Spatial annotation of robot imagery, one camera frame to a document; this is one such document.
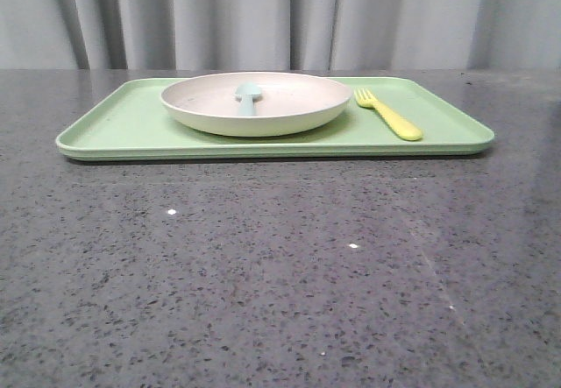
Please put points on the beige round plastic plate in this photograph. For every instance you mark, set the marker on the beige round plastic plate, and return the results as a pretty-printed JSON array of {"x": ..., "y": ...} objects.
[{"x": 288, "y": 103}]

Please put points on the grey pleated curtain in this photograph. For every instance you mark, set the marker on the grey pleated curtain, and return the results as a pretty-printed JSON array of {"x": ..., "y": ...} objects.
[{"x": 280, "y": 34}]

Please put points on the light green plastic tray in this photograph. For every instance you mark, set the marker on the light green plastic tray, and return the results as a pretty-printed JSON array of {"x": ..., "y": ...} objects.
[{"x": 131, "y": 124}]

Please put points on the light blue plastic spoon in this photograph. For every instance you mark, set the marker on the light blue plastic spoon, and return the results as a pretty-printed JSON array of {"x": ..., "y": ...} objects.
[{"x": 247, "y": 93}]

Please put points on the yellow plastic fork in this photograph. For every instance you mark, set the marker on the yellow plastic fork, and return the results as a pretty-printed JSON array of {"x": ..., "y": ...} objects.
[{"x": 398, "y": 124}]

